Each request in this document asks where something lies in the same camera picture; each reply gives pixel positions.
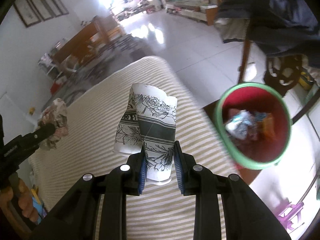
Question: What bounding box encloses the brownish paper ball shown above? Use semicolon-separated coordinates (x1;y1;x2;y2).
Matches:
37;98;68;151

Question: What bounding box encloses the blue white snack bag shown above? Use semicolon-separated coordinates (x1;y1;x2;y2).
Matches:
225;110;258;141

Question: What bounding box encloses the floral paper cup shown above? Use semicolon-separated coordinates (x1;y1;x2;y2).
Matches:
113;83;178;185

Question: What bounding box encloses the person's left hand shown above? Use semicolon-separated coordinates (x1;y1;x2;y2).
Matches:
1;178;39;226

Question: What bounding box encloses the striped beige table mat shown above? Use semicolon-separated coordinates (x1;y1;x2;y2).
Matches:
29;56;236;239

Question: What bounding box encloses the red bag on floor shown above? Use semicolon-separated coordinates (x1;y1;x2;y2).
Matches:
50;82;61;95

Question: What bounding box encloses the red bin with green rim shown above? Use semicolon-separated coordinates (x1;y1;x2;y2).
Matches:
213;82;292;170

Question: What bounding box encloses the framed picture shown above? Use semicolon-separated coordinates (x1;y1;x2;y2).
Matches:
14;0;41;28
30;0;53;21
44;0;62;17
52;0;69;15

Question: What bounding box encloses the wooden bench sofa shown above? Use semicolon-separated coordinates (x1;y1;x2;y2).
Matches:
51;15;126;77

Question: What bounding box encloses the carved wooden chair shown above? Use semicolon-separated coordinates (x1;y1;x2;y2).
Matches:
237;17;320;126

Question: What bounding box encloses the patterned grey rug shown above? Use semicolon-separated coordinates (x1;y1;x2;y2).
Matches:
42;34;154;110

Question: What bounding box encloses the navy blue jacket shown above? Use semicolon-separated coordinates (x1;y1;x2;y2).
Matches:
214;0;319;68

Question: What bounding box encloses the low tv cabinet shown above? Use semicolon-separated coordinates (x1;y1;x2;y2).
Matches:
165;0;218;26

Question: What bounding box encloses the white wire rack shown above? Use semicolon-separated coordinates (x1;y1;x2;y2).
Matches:
38;53;62;80

